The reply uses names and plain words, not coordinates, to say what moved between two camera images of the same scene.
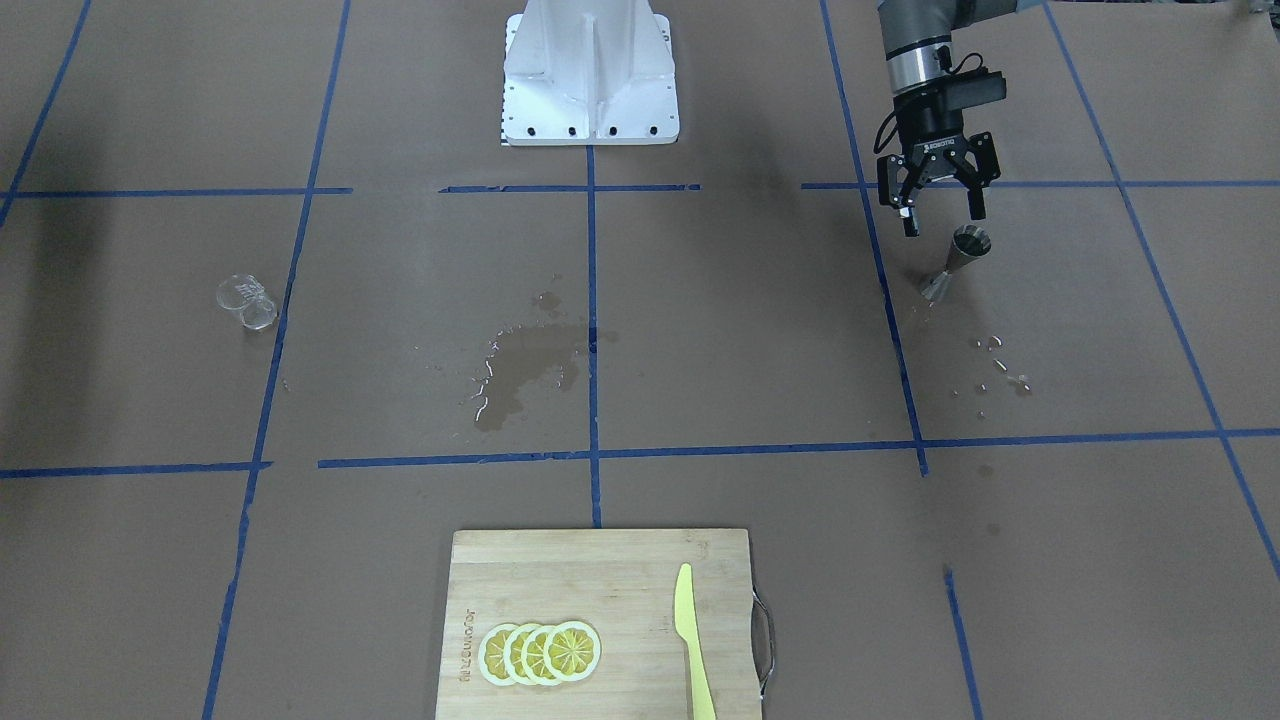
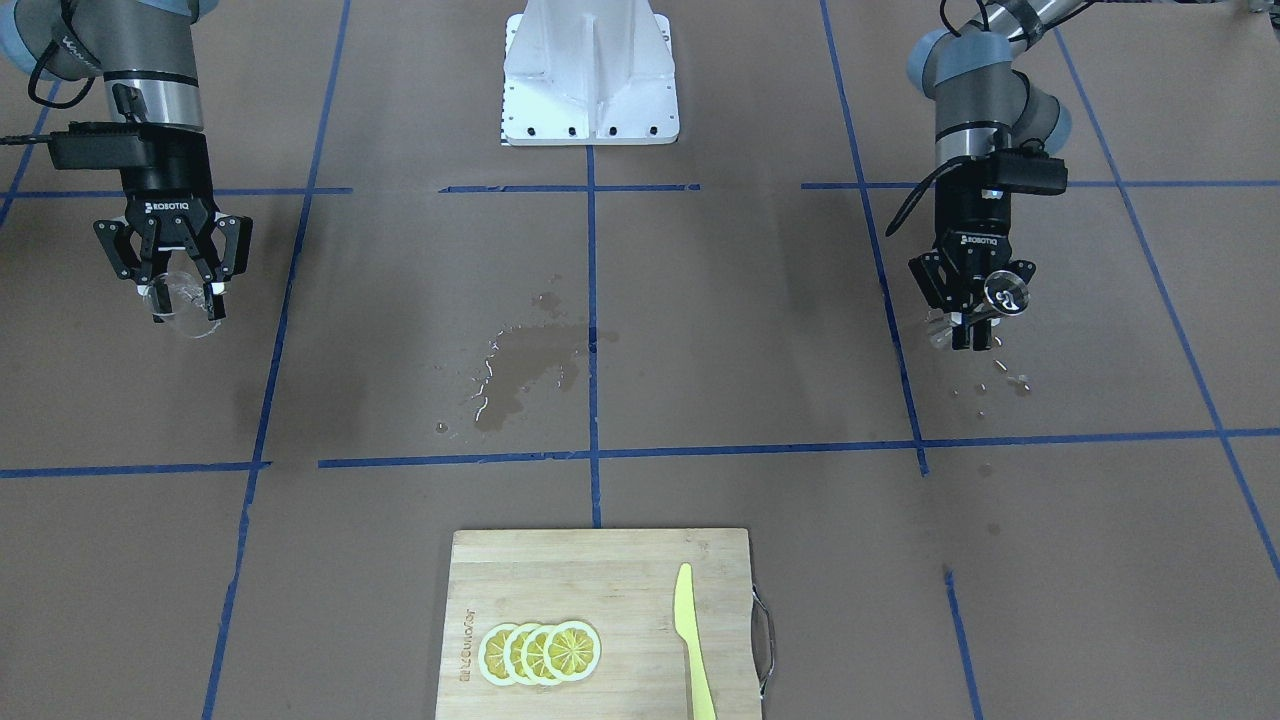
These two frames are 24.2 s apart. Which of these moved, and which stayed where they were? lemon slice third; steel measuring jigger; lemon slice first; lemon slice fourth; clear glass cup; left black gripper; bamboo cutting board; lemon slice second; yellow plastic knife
Moved: clear glass cup; left black gripper; steel measuring jigger
Stayed: lemon slice fourth; bamboo cutting board; yellow plastic knife; lemon slice third; lemon slice first; lemon slice second
